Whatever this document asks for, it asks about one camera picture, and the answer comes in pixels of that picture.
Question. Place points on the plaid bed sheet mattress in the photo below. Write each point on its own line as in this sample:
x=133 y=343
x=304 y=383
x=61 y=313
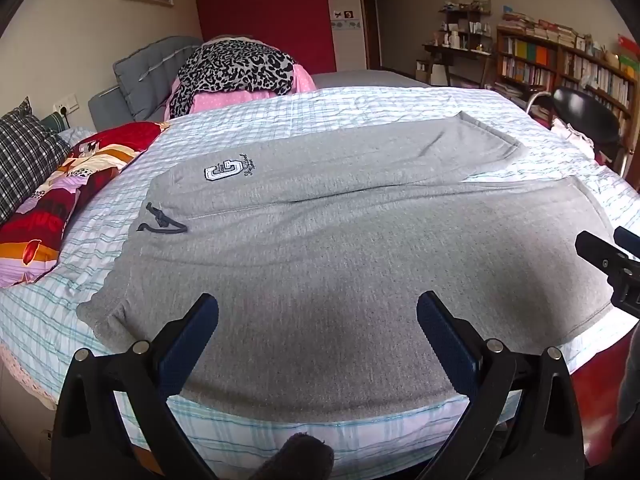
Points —
x=41 y=328

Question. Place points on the left gloved hand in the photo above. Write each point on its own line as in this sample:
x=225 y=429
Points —
x=302 y=457

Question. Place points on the red wardrobe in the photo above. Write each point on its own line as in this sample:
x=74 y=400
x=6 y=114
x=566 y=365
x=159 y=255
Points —
x=325 y=36

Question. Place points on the wooden bookshelf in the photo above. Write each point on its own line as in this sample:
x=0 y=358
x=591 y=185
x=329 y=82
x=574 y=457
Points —
x=532 y=63

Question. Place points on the black white plaid pillow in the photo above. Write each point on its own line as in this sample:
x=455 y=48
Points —
x=30 y=152

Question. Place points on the grey padded headboard cushion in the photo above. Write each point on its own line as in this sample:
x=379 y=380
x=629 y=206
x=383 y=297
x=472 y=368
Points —
x=143 y=83

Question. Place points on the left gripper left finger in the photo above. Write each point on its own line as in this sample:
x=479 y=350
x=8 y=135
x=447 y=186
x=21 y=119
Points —
x=89 y=437

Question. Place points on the leopard print garment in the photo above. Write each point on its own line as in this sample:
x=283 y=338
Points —
x=231 y=64

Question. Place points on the red patterned pillow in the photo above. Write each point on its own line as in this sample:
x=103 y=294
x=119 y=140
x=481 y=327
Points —
x=32 y=239

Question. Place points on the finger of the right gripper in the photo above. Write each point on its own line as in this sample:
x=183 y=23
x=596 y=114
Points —
x=628 y=241
x=605 y=257

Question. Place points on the pink blanket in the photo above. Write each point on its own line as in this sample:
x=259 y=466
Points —
x=303 y=83

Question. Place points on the desk top shelf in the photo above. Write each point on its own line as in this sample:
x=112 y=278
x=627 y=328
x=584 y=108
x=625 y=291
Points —
x=465 y=26

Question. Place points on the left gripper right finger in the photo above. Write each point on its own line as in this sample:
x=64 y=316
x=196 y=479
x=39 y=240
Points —
x=522 y=420

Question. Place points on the black chair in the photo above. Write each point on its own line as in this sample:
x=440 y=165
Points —
x=585 y=115

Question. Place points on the dark wooden desk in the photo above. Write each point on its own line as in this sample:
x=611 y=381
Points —
x=446 y=57

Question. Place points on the grey sweatpants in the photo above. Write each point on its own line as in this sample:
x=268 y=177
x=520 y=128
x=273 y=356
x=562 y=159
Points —
x=317 y=249

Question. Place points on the wall power socket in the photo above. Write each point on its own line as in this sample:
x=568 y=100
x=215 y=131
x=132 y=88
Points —
x=66 y=105

